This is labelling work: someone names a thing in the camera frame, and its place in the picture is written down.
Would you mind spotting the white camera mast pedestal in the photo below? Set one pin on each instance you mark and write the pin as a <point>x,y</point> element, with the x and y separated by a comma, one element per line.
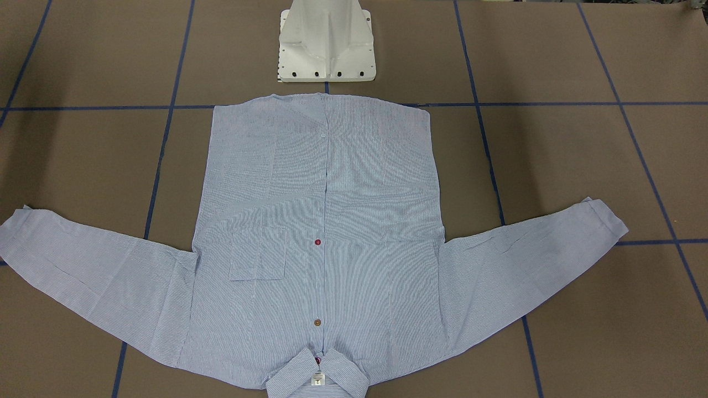
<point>326,41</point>

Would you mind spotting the light blue striped shirt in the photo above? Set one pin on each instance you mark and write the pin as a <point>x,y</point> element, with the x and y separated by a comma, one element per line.
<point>319,264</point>

